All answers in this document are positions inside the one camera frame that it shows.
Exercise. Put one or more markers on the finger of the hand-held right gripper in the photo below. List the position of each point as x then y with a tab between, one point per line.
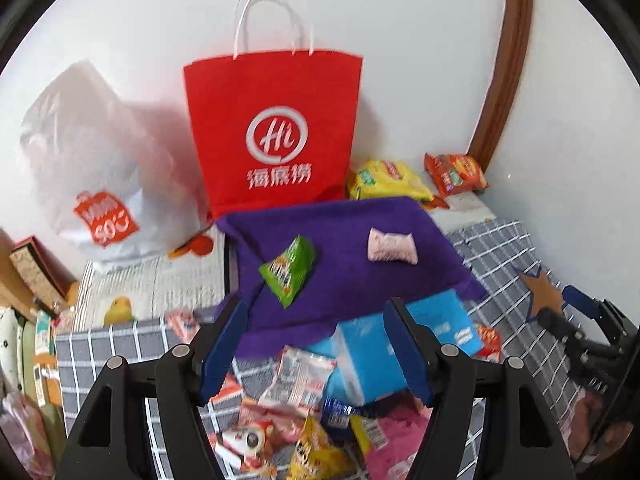
579	300
557	326

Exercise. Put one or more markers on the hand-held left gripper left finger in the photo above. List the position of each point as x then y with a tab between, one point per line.
225	350

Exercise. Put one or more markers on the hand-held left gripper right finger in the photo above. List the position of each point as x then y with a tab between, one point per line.
405	350

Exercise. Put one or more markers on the long pink snack packet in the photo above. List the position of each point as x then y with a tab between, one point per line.
182	325

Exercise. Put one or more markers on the small red snack packet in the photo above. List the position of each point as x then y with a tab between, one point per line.
487	342

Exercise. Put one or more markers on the panda print snack packet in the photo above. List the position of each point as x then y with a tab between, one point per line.
245	442

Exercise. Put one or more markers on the yellow snack packet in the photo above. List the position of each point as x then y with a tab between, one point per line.
312	455

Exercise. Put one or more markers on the person's right hand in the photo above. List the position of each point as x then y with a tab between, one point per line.
600	425

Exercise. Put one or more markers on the blue tissue pack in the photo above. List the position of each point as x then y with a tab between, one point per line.
370	355

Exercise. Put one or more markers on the pink and red snack packet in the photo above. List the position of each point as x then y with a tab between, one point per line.
270	416

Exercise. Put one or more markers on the purple towel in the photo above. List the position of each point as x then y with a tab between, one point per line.
350	285

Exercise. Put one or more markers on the small blue snack packet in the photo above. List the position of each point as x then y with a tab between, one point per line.
339	412

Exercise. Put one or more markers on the printed paper flyer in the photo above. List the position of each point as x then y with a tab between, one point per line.
165	280

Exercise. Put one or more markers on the green snack packet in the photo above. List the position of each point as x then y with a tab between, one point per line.
287	272

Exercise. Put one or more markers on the pale pink snack packet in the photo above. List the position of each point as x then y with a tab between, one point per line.
392	246

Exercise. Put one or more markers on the yellow chip bag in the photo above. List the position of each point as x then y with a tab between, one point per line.
387	182

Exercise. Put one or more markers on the orange chip bag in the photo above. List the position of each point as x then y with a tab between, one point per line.
455	172

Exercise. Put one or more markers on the wooden box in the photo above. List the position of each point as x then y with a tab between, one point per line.
37	270

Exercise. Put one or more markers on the pink plastic bag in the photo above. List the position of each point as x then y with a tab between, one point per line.
25	435

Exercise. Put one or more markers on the white plastic shopping bag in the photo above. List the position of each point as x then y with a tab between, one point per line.
100	160

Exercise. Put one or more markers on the brown wooden trim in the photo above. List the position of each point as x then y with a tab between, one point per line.
507	70

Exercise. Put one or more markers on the red paper shopping bag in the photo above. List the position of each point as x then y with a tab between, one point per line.
270	95

